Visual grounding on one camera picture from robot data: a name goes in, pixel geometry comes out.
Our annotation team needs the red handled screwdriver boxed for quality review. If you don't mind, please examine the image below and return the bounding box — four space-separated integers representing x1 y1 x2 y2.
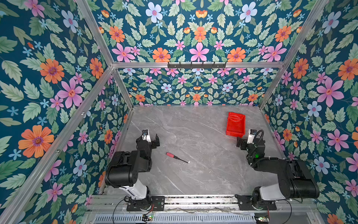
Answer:
166 152 189 163

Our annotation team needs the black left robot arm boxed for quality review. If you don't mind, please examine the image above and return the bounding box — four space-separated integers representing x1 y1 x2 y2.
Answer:
104 133 160 210

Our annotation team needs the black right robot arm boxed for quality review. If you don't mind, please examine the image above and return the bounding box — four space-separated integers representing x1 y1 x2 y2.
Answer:
235 137 320 211

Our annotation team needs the red plastic bin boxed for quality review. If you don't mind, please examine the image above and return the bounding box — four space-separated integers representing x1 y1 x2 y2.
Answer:
226 112 246 138

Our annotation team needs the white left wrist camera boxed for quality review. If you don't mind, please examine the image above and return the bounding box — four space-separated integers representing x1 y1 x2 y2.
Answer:
141 129 152 142

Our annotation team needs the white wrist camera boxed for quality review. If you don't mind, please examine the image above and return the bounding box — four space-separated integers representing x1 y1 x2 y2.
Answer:
247 129 257 144
141 129 152 142

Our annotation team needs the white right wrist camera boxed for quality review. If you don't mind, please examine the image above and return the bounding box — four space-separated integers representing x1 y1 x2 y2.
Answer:
247 129 257 144

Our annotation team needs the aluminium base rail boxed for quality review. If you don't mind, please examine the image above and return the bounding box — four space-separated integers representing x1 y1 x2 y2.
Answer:
82 195 324 224

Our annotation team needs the black wall hook rail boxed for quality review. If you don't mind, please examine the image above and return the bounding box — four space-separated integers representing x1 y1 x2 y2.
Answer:
167 62 227 70

